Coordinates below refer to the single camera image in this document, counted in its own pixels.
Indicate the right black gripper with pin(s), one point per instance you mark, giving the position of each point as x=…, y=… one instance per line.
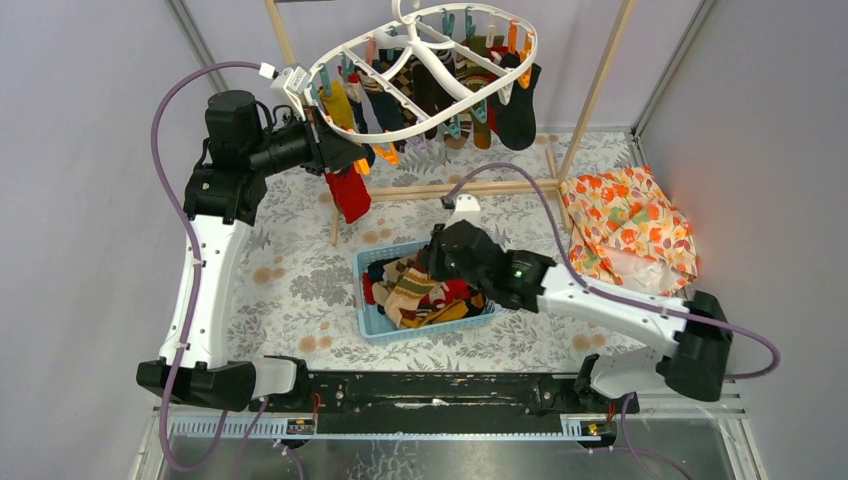
x=433, y=254

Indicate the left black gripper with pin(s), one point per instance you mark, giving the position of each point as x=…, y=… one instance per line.
x=318, y=145

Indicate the red bunny sock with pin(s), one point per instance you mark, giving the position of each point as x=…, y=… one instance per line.
x=349, y=194

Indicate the white round clip hanger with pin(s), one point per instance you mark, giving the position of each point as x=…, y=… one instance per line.
x=456, y=67

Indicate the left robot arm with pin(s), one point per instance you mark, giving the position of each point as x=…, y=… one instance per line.
x=219, y=210

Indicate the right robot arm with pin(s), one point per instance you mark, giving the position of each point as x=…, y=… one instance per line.
x=685, y=344

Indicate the pile of socks in basket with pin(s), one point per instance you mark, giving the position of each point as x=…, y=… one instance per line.
x=449, y=301

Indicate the argyle dark hanging sock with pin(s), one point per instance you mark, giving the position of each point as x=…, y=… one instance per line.
x=410, y=81

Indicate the blue plastic basket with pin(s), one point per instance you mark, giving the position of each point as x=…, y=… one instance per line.
x=376, y=327

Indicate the dark green hanging sock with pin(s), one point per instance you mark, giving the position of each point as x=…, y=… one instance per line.
x=516, y=120

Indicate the floral table mat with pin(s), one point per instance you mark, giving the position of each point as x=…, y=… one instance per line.
x=295, y=295

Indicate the red hanging sock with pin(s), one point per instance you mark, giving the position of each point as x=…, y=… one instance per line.
x=494, y=106

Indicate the floral orange cloth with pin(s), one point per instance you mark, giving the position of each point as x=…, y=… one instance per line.
x=626, y=232

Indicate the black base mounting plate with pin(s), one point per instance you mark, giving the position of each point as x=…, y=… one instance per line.
x=458, y=403

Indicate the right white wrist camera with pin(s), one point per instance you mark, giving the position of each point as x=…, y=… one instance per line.
x=463, y=207

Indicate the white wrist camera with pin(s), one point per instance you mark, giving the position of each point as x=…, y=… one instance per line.
x=287, y=85
x=463, y=207

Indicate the wooden drying rack frame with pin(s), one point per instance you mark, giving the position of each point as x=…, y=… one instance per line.
x=559, y=170

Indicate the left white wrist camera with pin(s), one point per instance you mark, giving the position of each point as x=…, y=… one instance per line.
x=287, y=85

